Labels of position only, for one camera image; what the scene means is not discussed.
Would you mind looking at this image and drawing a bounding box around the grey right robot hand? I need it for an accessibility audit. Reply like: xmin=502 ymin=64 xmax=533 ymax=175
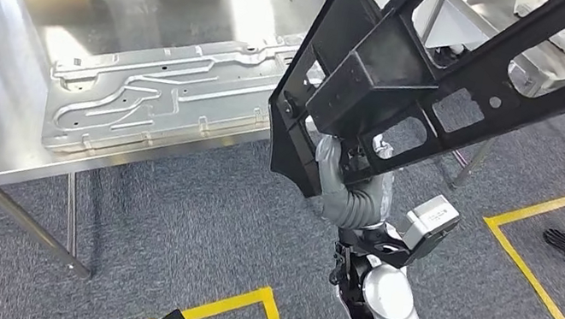
xmin=309 ymin=133 xmax=402 ymax=209

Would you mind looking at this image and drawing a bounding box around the black plastic plate holder part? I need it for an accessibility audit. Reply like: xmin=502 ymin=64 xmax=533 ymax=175
xmin=253 ymin=0 xmax=565 ymax=241

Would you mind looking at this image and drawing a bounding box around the stamped silver metal panel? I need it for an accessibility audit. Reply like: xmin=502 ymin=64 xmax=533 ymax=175
xmin=38 ymin=0 xmax=332 ymax=195

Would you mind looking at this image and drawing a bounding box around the steel side table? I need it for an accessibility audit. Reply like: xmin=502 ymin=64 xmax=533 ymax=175
xmin=385 ymin=0 xmax=565 ymax=210

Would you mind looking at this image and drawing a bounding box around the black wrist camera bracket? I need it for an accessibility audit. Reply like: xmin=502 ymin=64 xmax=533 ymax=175
xmin=332 ymin=219 xmax=417 ymax=273

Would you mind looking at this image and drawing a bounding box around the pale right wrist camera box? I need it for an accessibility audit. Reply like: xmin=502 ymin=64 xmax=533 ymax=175
xmin=395 ymin=189 xmax=465 ymax=263

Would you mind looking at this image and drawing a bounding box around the yellow floor tape frame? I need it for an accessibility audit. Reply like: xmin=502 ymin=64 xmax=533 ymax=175
xmin=119 ymin=263 xmax=309 ymax=319

